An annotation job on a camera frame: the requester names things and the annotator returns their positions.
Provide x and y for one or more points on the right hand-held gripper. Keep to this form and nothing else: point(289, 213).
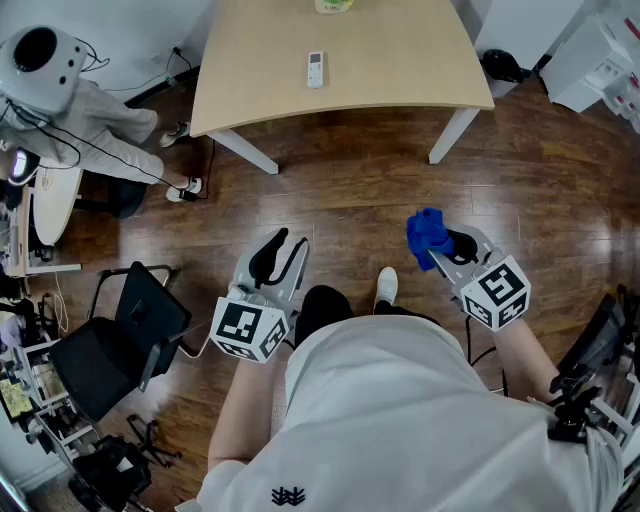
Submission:
point(495, 295)

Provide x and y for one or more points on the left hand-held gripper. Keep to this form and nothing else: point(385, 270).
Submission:
point(245, 325)

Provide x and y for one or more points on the blue cloth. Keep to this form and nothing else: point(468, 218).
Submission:
point(425, 235)

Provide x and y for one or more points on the white remote control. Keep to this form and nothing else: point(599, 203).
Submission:
point(315, 70)

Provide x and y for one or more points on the person's left forearm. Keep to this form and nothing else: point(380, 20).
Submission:
point(240, 410)

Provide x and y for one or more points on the person's right forearm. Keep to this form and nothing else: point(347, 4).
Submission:
point(525, 360)

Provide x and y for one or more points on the person's black trousers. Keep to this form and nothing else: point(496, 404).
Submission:
point(322, 310)

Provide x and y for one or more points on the person's white shoe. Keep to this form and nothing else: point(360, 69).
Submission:
point(386, 285)

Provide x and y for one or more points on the white table leg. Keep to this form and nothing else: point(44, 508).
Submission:
point(245, 152)
point(452, 135)

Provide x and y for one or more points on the black stool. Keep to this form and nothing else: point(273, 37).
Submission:
point(125, 197)

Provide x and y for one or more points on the person's white shirt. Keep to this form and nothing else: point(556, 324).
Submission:
point(400, 425)

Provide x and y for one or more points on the black mesh chair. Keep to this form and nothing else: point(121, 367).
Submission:
point(110, 350)

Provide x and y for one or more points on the black trash bin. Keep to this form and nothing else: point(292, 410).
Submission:
point(501, 65)

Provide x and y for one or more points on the black chair wheel base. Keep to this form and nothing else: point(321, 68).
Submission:
point(152, 440)

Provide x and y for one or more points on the round white side table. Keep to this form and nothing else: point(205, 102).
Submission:
point(55, 200)

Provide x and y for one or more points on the person in grey clothes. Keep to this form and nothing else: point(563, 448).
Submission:
point(75, 145)

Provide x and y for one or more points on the sunflower bouquet in pot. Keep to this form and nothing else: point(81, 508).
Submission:
point(332, 5)

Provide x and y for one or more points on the black bag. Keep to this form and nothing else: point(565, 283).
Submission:
point(110, 472)

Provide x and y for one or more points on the cluttered metal shelf rack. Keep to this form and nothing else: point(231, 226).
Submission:
point(35, 380)

